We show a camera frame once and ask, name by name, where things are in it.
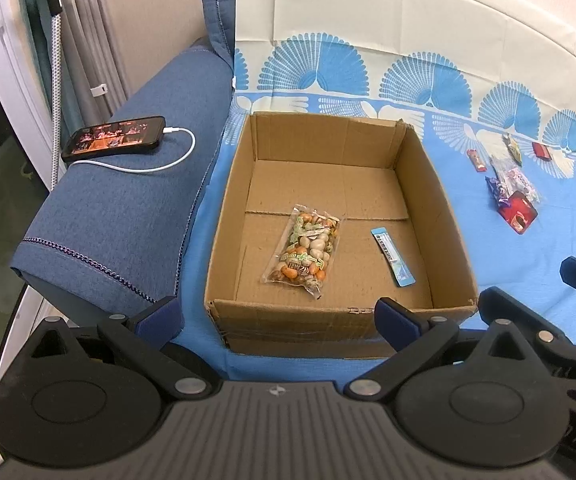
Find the clear snack packet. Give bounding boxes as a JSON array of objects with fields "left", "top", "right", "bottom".
[{"left": 490, "top": 156, "right": 542, "bottom": 206}]

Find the red snack packet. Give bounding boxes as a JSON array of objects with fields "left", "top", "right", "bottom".
[{"left": 502, "top": 191, "right": 539, "bottom": 233}]

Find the brown cardboard box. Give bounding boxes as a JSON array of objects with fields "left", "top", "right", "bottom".
[{"left": 204, "top": 111, "right": 479, "bottom": 360}]

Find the grey curtain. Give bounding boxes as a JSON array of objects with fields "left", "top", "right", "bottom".
[{"left": 63, "top": 0, "right": 131, "bottom": 126}]

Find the teal curtain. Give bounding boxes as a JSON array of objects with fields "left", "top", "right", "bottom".
[{"left": 18, "top": 0, "right": 84, "bottom": 131}]

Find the purple snack packet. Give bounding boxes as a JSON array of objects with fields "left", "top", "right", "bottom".
[{"left": 485, "top": 176, "right": 513, "bottom": 211}]

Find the white charging cable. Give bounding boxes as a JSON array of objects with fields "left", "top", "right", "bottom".
[{"left": 75, "top": 127, "right": 197, "bottom": 173}]

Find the blue stick packet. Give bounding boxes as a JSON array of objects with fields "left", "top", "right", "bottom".
[{"left": 371, "top": 226, "right": 416, "bottom": 288}]

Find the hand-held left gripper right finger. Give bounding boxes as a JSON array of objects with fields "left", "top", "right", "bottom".
[{"left": 343, "top": 297, "right": 529, "bottom": 405}]

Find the gold candy packet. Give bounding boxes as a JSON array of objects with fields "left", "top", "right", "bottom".
[{"left": 502, "top": 134, "right": 524, "bottom": 167}]

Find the blue denim sofa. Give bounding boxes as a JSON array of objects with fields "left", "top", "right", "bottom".
[{"left": 10, "top": 0, "right": 241, "bottom": 346}]

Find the black smartphone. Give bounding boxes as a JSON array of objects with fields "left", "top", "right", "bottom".
[{"left": 61, "top": 116, "right": 167, "bottom": 163}]

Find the clear mixed nuts packet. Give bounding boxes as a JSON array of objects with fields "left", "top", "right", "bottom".
[{"left": 263, "top": 204, "right": 343, "bottom": 301}]

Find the black stand with braided cord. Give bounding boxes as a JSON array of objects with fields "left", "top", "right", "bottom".
[{"left": 33, "top": 0, "right": 69, "bottom": 186}]

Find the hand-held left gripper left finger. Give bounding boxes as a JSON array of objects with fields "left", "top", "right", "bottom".
[{"left": 27, "top": 296, "right": 223, "bottom": 405}]

